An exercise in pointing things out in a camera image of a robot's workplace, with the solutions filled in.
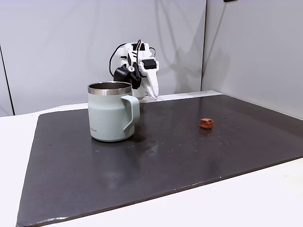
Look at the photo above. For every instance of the small red-brown cube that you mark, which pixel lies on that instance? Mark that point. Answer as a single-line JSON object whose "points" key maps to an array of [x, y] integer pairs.
{"points": [[206, 123]]}

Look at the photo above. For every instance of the pale green steel mug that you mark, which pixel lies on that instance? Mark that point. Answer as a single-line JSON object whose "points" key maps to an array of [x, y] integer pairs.
{"points": [[106, 113]]}

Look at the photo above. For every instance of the black table mat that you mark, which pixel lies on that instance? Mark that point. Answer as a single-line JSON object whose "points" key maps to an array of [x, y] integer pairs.
{"points": [[151, 170]]}

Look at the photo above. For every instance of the black oval camera box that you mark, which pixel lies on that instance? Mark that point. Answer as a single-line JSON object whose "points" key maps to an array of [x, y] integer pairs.
{"points": [[121, 74]]}

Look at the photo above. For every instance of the black wall fixture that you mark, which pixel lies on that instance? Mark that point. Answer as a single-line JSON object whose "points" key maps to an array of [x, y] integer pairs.
{"points": [[230, 1]]}

